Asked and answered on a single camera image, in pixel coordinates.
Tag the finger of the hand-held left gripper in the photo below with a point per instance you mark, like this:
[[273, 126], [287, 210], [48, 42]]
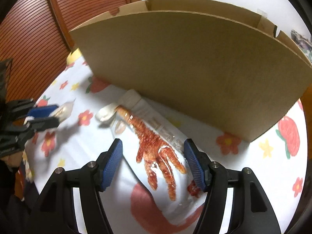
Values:
[[43, 123], [42, 111]]

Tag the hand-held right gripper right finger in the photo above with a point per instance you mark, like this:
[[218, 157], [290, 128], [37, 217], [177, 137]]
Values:
[[192, 163]]

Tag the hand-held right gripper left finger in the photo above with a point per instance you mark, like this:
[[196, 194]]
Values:
[[113, 163]]

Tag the small white snack packet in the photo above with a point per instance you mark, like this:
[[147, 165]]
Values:
[[64, 109]]

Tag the white chicken feet snack packet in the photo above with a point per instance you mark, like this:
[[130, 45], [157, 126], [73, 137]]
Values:
[[151, 136]]

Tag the brown cardboard box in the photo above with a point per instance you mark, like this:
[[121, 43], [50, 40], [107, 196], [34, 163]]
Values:
[[195, 65]]

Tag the person's left hand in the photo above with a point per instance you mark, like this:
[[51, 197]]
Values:
[[13, 162]]

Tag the dark floral cloth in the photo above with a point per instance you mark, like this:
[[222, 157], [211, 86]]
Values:
[[25, 170]]

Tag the strawberry flower printed bedsheet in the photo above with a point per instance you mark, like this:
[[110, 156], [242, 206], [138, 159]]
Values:
[[80, 136]]

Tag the yellow plush toy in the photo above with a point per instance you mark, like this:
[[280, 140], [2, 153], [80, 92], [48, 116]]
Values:
[[73, 57]]

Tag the wooden louvred wardrobe door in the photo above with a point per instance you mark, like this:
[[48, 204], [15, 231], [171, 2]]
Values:
[[31, 29]]

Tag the dark patterned bag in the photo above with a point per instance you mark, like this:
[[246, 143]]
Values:
[[299, 40]]

